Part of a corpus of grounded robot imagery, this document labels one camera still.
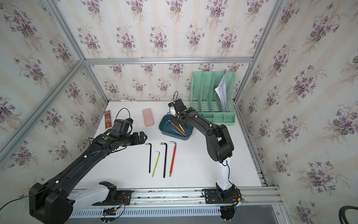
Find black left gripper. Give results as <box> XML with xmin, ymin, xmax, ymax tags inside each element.
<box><xmin>118</xmin><ymin>130</ymin><xmax>148</xmax><ymax>147</ymax></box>

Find orange handled hex key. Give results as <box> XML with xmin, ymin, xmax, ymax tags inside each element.
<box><xmin>165</xmin><ymin>120</ymin><xmax>186</xmax><ymax>137</ymax></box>

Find red handled hex key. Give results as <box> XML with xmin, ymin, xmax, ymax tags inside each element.
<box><xmin>169</xmin><ymin>141</ymin><xmax>177</xmax><ymax>177</ymax></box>

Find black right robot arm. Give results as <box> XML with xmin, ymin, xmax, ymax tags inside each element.
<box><xmin>168</xmin><ymin>99</ymin><xmax>236</xmax><ymax>201</ymax></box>

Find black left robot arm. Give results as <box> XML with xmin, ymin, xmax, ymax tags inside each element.
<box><xmin>29</xmin><ymin>131</ymin><xmax>147</xmax><ymax>224</ymax></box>

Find thin black hex key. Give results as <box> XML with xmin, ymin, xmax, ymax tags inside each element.
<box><xmin>146</xmin><ymin>143</ymin><xmax>152</xmax><ymax>173</ymax></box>

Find teal plastic storage box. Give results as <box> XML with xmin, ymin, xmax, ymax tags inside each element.
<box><xmin>158</xmin><ymin>114</ymin><xmax>194</xmax><ymax>141</ymax></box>

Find long black hex key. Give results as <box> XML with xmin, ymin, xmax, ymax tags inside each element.
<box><xmin>161</xmin><ymin>142</ymin><xmax>168</xmax><ymax>178</ymax></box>

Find pink pencil case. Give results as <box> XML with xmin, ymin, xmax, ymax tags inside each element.
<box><xmin>142</xmin><ymin>108</ymin><xmax>154</xmax><ymax>127</ymax></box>

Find red small booklet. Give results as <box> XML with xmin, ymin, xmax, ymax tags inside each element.
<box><xmin>104</xmin><ymin>110</ymin><xmax>112</xmax><ymax>129</ymax></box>

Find green mesh file organizer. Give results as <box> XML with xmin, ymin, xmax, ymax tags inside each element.
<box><xmin>190</xmin><ymin>71</ymin><xmax>236</xmax><ymax>126</ymax></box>

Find white papers in organizer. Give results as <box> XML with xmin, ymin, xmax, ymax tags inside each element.
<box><xmin>215</xmin><ymin>69</ymin><xmax>227</xmax><ymax>112</ymax></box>

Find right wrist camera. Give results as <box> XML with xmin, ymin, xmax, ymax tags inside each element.
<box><xmin>168</xmin><ymin>102</ymin><xmax>177</xmax><ymax>116</ymax></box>

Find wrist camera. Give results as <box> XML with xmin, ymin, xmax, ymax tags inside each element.
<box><xmin>168</xmin><ymin>102</ymin><xmax>177</xmax><ymax>116</ymax></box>
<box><xmin>112</xmin><ymin>118</ymin><xmax>133</xmax><ymax>135</ymax></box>

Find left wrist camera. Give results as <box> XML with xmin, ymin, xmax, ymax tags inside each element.
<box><xmin>112</xmin><ymin>118</ymin><xmax>133</xmax><ymax>135</ymax></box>

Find green handled hex key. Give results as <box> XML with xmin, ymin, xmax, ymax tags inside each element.
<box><xmin>152</xmin><ymin>151</ymin><xmax>160</xmax><ymax>177</ymax></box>

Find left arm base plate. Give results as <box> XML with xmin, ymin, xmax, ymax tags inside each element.
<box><xmin>93</xmin><ymin>190</ymin><xmax>132</xmax><ymax>206</ymax></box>

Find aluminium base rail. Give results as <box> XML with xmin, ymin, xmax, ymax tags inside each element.
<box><xmin>69</xmin><ymin>187</ymin><xmax>292</xmax><ymax>224</ymax></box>

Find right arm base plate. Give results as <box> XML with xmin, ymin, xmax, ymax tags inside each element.
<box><xmin>201</xmin><ymin>188</ymin><xmax>246</xmax><ymax>204</ymax></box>

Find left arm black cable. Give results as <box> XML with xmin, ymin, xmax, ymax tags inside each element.
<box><xmin>0</xmin><ymin>187</ymin><xmax>51</xmax><ymax>212</ymax></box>

